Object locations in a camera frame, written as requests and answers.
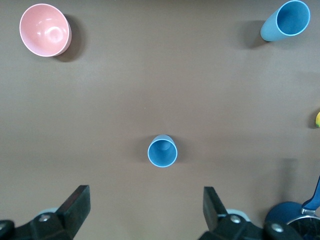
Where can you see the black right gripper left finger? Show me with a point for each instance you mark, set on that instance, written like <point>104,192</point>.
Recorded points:
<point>75,212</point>

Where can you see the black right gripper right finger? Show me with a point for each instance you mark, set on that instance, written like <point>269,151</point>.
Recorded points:
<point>215,212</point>

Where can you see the short blue cup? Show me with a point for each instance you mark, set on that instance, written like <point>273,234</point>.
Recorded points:
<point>162,152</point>

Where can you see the dark blue saucepan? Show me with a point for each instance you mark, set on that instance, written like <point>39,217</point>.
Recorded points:
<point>282,212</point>

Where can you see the glass saucepan lid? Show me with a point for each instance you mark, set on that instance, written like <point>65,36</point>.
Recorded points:
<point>310,228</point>

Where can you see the yellow lemon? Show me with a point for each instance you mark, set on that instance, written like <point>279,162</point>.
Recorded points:
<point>318,120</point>

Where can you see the pink bowl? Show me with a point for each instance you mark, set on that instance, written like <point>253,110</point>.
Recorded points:
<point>42,30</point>

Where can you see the tall blue cup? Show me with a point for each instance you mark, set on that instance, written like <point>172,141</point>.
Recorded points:
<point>291,17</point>

